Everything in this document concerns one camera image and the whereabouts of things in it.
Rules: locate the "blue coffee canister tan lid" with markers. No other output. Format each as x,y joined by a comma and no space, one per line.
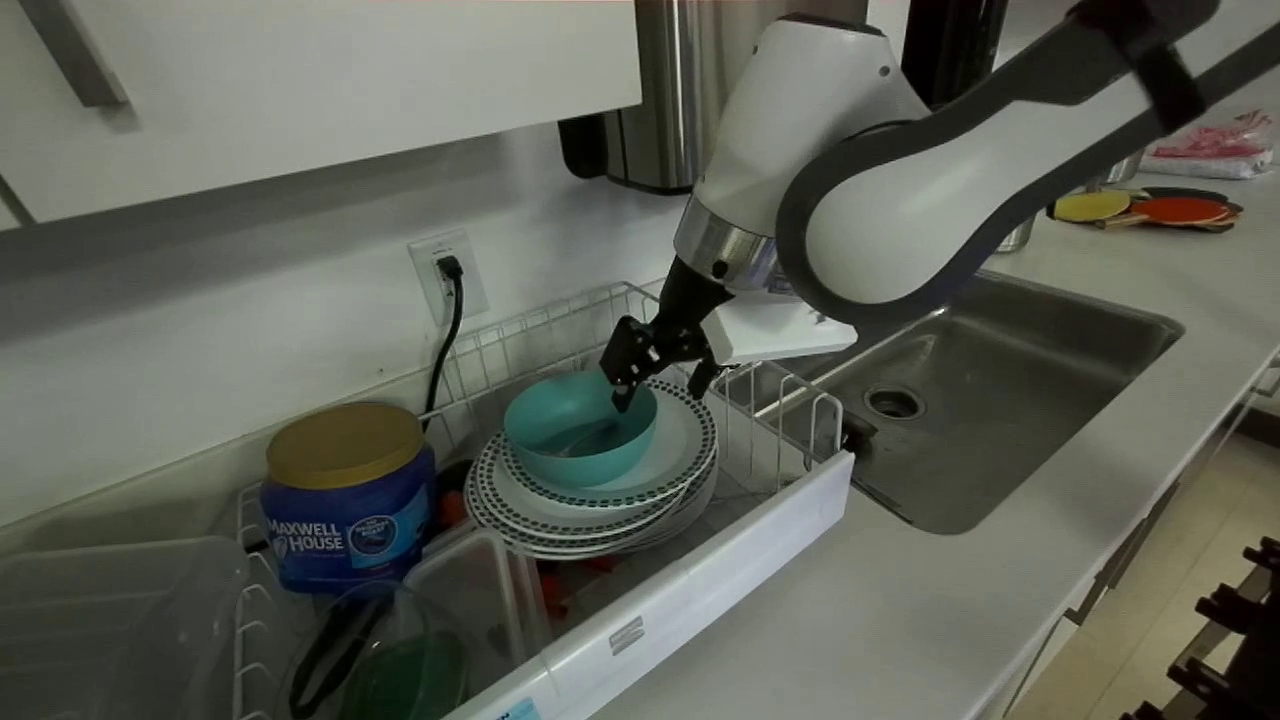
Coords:
348,512

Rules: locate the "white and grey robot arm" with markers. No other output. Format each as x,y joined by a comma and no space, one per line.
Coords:
905,200

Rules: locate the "white upper cabinet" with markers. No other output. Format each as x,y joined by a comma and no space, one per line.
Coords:
305,82

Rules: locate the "sink drain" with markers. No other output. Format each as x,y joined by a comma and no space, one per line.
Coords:
895,403

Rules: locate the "red and yellow object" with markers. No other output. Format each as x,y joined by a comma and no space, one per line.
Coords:
1185,209

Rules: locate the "yellow sponge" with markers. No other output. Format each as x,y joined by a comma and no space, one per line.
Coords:
1092,205

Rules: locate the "large clear plastic container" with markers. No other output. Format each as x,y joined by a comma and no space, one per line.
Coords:
113,636

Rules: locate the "stainless steel sink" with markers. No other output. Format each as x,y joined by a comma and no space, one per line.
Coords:
1024,387

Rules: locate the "green plastic dish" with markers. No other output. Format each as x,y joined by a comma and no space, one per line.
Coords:
401,682

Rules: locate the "black wall dispenser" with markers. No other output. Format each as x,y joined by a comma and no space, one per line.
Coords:
954,46

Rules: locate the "pink and white package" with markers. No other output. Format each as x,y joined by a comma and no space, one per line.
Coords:
1204,146

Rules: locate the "teal blue bowl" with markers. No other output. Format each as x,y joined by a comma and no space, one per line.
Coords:
573,445

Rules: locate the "stainless paper towel dispenser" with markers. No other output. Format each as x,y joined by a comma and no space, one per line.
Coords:
660,94

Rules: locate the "black rack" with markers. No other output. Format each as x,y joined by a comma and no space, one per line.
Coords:
1235,642

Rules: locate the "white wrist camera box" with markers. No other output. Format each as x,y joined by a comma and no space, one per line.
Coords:
781,330

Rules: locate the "small clear plastic container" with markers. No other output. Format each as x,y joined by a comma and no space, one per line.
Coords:
466,603

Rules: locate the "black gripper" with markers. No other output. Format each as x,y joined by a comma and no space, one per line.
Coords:
674,326

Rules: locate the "white dish rack drain tray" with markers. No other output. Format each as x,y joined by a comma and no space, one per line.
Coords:
694,585

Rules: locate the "white plate with dotted rim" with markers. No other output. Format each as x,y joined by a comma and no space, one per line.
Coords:
534,511
680,440
513,537

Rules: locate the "white wall outlet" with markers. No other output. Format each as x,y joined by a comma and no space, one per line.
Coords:
445,279

